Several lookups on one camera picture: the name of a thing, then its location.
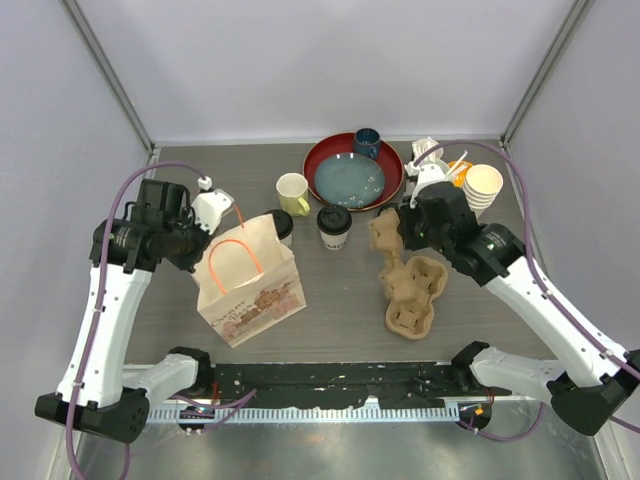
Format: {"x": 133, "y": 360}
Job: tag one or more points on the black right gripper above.
{"x": 408, "y": 215}

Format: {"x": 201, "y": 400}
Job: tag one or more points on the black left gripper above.
{"x": 189, "y": 262}

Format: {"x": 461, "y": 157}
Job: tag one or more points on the cardboard cup carrier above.
{"x": 413, "y": 320}
{"x": 396, "y": 278}

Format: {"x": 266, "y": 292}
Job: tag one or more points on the brown paper takeout bag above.
{"x": 248, "y": 281}

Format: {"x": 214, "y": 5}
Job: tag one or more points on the white paper cup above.
{"x": 333, "y": 242}
{"x": 287, "y": 241}

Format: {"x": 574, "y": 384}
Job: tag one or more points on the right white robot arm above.
{"x": 591, "y": 375}

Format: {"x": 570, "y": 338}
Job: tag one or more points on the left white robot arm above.
{"x": 94, "y": 396}

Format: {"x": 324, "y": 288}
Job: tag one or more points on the orange round container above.
{"x": 458, "y": 172}

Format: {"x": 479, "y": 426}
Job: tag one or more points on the white stirrer holder cup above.
{"x": 412, "y": 174}

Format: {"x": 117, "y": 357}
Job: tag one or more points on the stack of white paper cups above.
{"x": 481, "y": 186}

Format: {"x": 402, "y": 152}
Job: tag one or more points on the small paper cup with stirrers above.
{"x": 419, "y": 147}

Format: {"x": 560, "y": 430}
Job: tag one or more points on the blue ceramic plate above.
{"x": 350, "y": 180}

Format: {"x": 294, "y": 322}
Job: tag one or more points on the dark blue ceramic mug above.
{"x": 366, "y": 142}

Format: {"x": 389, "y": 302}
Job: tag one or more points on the red lacquer round tray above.
{"x": 388, "y": 159}

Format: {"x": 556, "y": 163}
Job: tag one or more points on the yellow-green ceramic mug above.
{"x": 292, "y": 190}

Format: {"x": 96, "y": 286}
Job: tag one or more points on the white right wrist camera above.
{"x": 432, "y": 172}

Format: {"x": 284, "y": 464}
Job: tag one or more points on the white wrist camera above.
{"x": 211, "y": 205}
{"x": 432, "y": 172}

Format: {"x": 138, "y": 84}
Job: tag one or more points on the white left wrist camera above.
{"x": 211, "y": 205}

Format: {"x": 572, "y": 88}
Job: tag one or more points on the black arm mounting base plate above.
{"x": 340, "y": 385}

